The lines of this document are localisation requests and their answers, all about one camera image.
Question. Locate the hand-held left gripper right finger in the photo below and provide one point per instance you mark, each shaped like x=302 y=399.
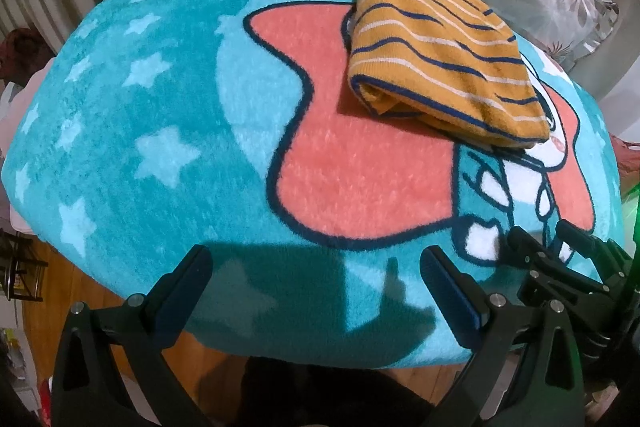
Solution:
x=457 y=302

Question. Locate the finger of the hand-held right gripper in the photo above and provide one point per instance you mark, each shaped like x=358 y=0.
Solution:
x=545 y=264
x=585 y=242

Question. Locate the mustard striped knit sweater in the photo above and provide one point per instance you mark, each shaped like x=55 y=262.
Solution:
x=440 y=57

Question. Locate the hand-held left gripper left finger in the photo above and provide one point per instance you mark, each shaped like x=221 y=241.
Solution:
x=187 y=287

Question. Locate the teal star printed blanket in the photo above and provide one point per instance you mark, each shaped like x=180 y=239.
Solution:
x=175 y=132

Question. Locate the dark wooden chair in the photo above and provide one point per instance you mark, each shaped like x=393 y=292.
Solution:
x=20 y=264

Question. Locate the pink cloth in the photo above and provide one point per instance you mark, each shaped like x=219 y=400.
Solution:
x=625 y=157

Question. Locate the dark maroon cloth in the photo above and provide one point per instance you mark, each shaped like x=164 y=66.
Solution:
x=22 y=52

